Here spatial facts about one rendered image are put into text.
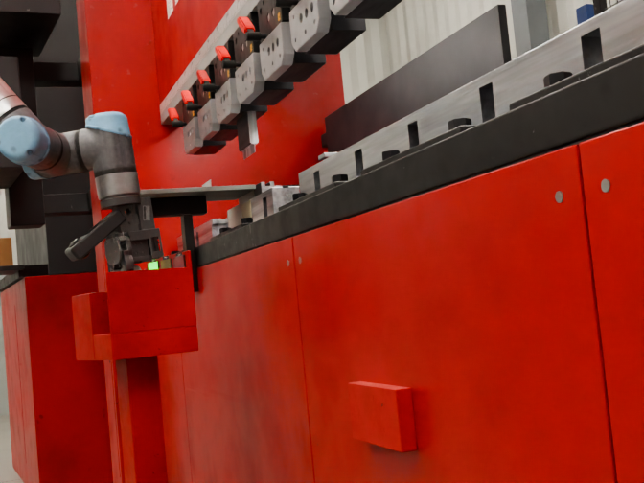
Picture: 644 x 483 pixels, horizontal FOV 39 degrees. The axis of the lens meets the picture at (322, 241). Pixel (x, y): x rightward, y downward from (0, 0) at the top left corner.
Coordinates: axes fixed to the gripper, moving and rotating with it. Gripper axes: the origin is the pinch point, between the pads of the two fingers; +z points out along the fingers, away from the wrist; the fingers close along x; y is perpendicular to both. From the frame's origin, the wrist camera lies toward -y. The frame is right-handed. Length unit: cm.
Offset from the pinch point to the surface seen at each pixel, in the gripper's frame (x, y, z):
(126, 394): 3.2, -1.3, 14.6
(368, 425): -64, 3, 17
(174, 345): -4.9, 5.8, 7.2
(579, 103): -109, -2, -12
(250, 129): 25, 46, -35
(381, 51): 635, 577, -219
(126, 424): 4.9, -1.7, 19.9
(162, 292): -4.9, 5.1, -2.3
